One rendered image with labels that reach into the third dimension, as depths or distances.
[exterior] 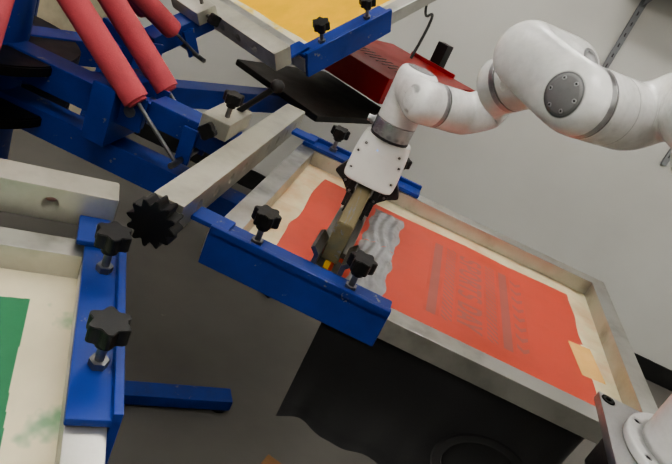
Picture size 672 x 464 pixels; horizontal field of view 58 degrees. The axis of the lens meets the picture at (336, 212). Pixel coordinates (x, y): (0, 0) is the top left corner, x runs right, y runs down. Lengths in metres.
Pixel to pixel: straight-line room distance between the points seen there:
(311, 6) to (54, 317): 1.28
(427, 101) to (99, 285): 0.56
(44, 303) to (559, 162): 2.76
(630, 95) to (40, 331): 0.71
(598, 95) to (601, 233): 2.71
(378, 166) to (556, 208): 2.26
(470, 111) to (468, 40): 2.06
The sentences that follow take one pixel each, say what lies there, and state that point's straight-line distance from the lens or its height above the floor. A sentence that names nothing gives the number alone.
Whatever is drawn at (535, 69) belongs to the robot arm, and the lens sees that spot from 0.76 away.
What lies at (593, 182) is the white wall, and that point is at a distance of 3.30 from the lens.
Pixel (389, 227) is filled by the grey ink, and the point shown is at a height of 0.96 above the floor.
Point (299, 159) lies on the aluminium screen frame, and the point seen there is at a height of 0.99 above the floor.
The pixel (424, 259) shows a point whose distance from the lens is 1.25.
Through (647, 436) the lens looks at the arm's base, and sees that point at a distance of 0.72.
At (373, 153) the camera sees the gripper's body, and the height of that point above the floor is 1.13.
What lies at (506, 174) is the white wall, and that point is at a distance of 3.24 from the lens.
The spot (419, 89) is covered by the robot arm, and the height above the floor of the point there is 1.29.
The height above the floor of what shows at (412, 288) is 0.96.
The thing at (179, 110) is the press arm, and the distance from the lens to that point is 1.23.
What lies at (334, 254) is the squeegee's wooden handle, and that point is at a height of 1.00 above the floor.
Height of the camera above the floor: 1.47
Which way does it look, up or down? 24 degrees down
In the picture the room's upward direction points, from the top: 25 degrees clockwise
